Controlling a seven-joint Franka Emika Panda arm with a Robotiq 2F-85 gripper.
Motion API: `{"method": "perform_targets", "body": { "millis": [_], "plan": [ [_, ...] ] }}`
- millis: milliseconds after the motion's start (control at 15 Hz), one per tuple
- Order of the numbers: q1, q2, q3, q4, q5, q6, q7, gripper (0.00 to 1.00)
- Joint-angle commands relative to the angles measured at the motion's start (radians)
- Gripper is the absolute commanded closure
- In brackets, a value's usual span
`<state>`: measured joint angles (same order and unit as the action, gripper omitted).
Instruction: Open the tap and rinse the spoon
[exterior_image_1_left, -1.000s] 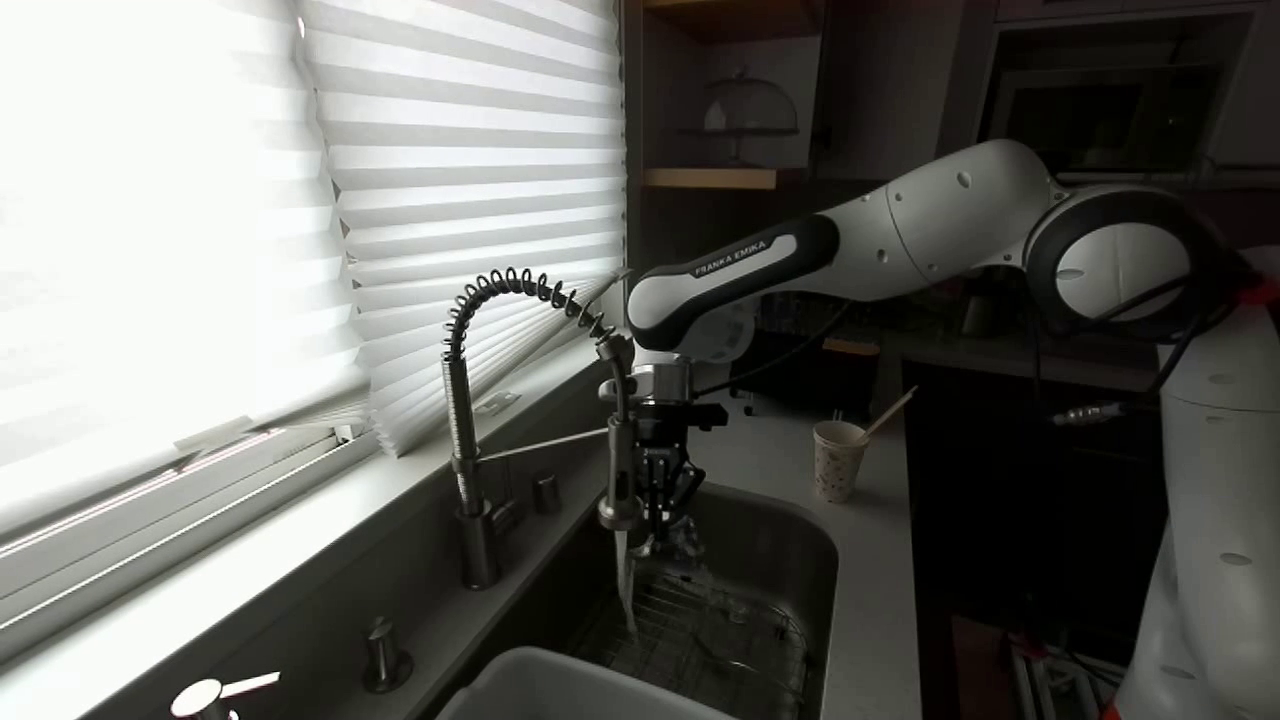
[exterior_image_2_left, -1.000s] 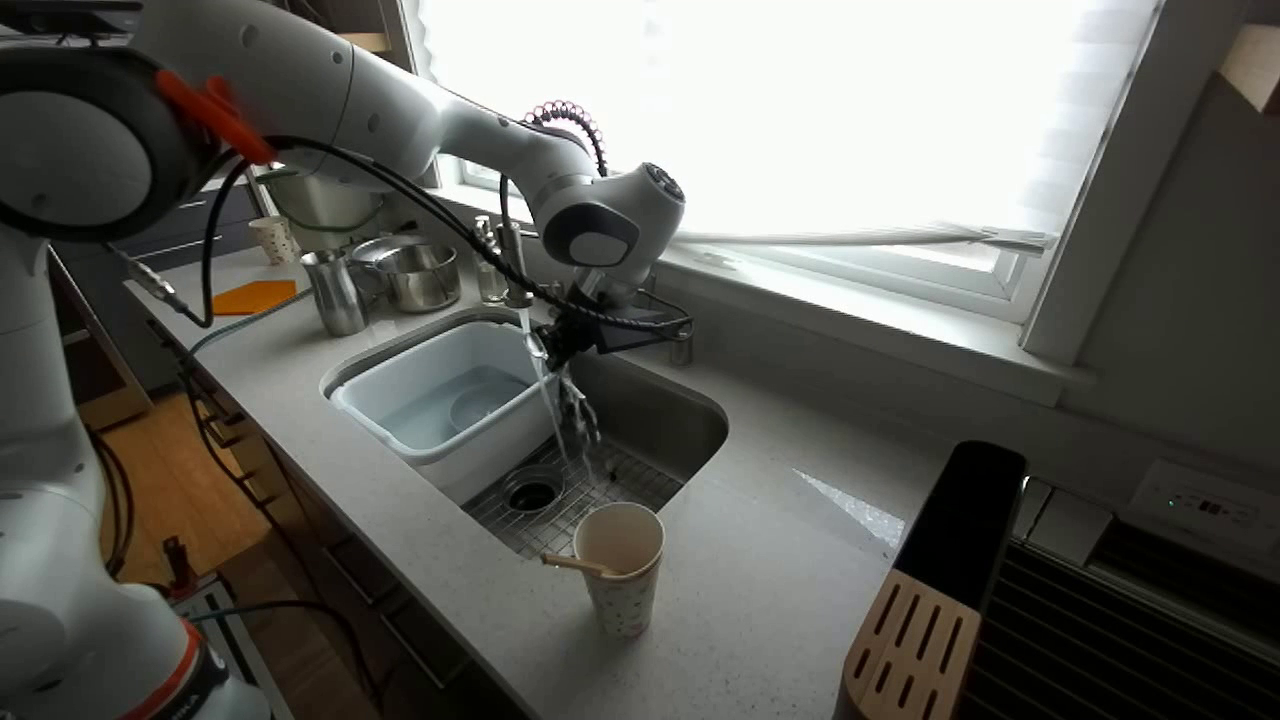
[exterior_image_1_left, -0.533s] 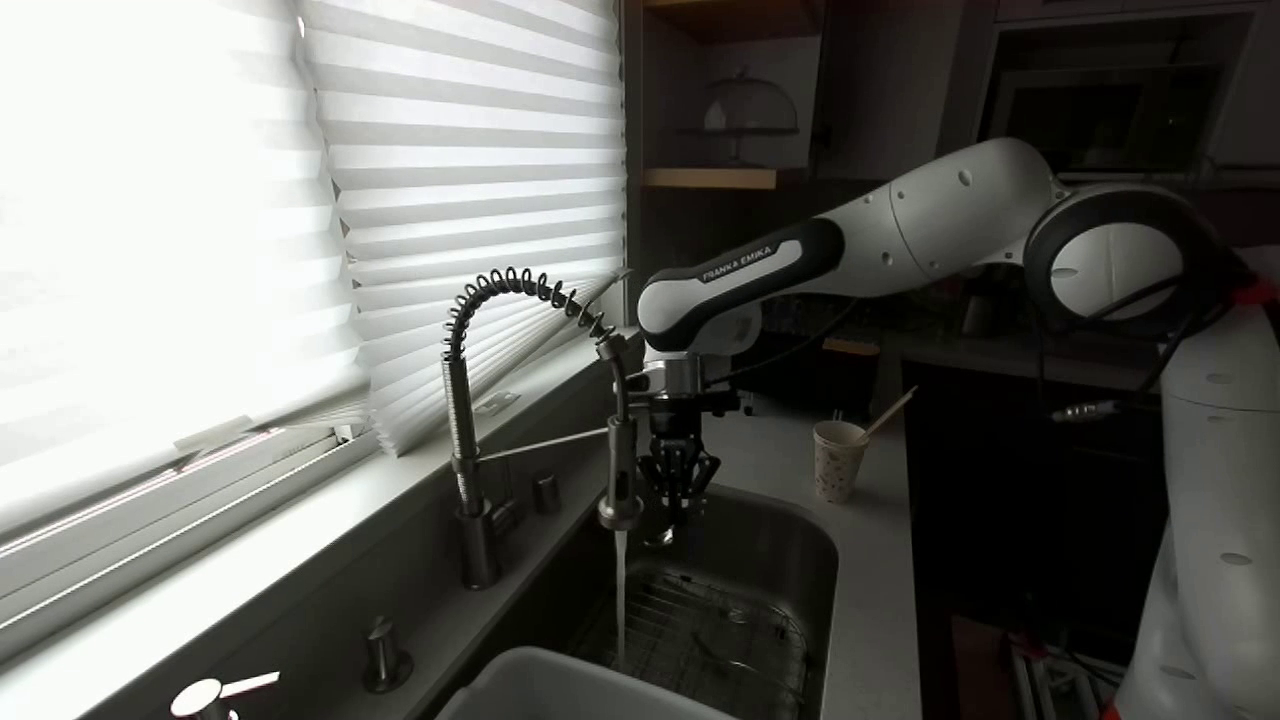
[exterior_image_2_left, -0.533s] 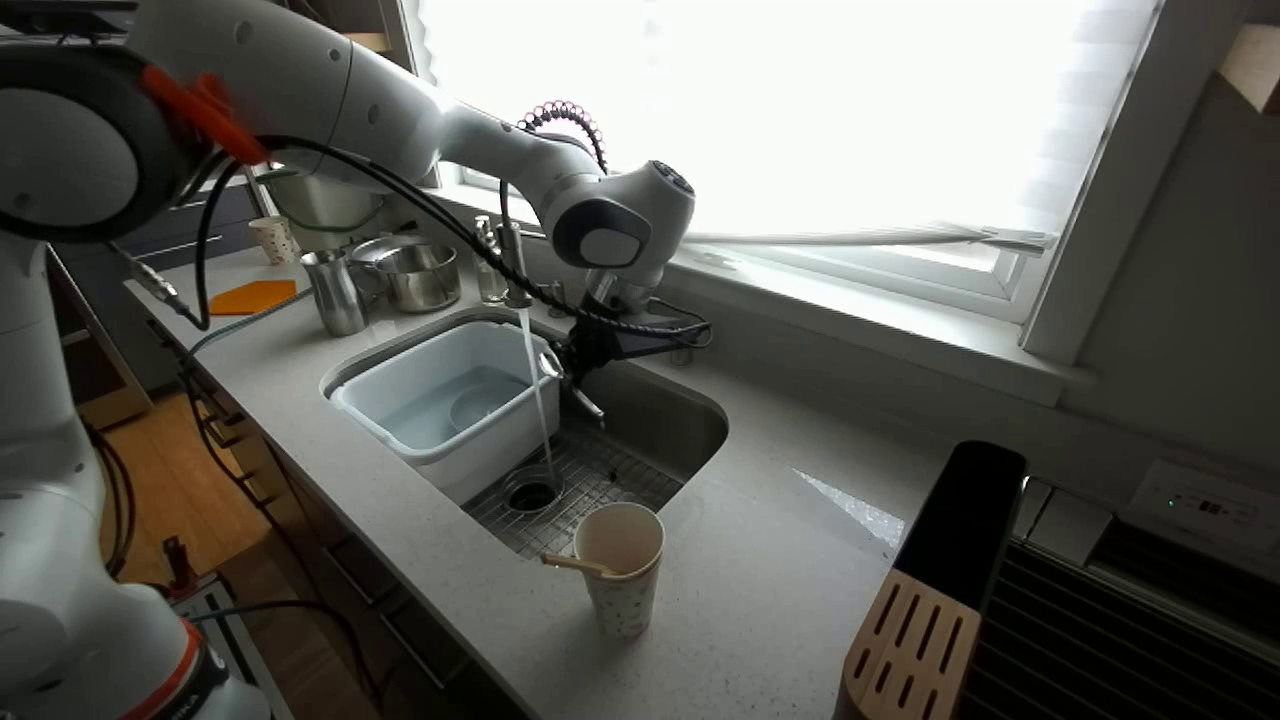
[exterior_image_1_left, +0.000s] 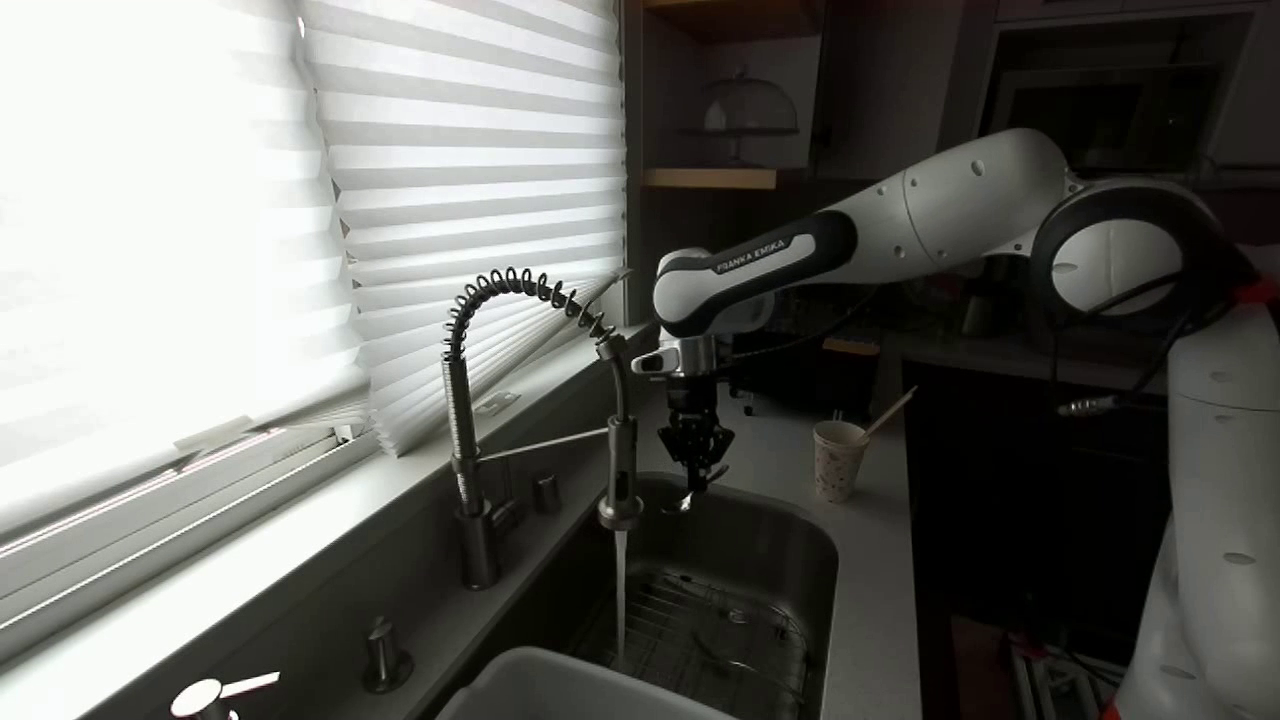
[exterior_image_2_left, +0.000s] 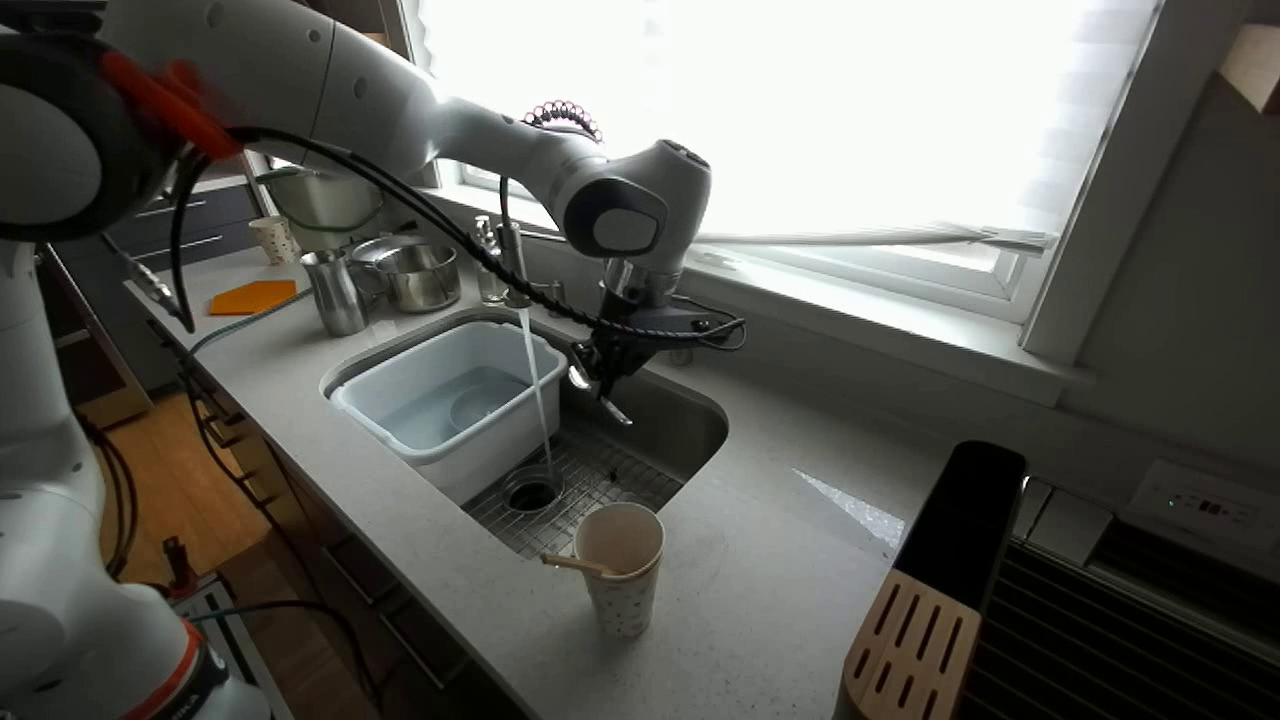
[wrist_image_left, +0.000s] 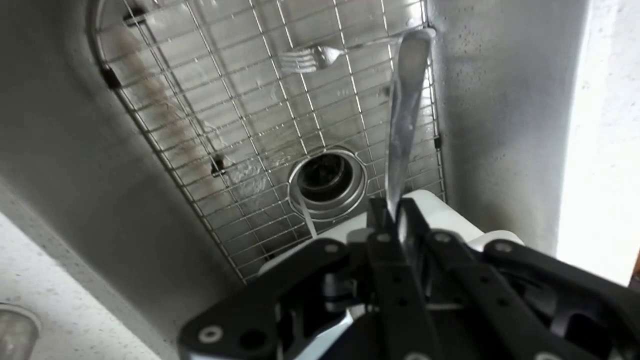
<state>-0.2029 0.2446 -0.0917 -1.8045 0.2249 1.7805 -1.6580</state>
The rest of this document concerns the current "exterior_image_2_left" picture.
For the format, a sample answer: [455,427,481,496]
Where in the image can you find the white wall outlet plate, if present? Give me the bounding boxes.
[1128,455,1280,558]

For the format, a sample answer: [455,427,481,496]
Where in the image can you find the orange flat pad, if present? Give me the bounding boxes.
[203,272,309,325]

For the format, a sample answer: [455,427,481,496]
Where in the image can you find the black slatted grate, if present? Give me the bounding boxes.
[956,517,1280,720]

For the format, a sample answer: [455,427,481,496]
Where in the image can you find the steel cooking pot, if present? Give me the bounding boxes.
[343,232,465,321]

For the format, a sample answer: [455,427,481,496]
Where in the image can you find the cabinet drawers under counter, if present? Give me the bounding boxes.
[174,355,531,720]

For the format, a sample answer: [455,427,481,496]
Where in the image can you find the wire sink grid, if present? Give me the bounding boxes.
[465,422,687,564]

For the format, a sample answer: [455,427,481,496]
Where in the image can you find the wooden stir stick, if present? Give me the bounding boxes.
[537,549,606,580]

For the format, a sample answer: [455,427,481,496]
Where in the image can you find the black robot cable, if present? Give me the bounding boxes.
[163,123,613,340]

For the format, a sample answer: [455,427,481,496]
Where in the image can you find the white plastic dish tub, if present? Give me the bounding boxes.
[325,315,573,508]

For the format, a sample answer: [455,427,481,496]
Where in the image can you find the paper cup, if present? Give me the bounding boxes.
[573,496,666,644]

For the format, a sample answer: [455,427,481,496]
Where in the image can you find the large pale bowl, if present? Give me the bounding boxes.
[260,161,393,249]

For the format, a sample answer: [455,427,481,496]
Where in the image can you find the steel sink basin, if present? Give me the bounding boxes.
[325,306,736,564]

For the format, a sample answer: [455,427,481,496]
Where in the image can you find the steel spring neck faucet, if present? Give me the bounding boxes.
[473,96,630,315]

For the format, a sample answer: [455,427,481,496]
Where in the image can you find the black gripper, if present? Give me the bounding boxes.
[566,325,666,409]

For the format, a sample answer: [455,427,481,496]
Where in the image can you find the steel tumbler cup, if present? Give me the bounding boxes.
[299,249,370,340]

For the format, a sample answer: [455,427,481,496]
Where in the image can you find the wood and black knife block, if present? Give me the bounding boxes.
[838,435,1032,720]

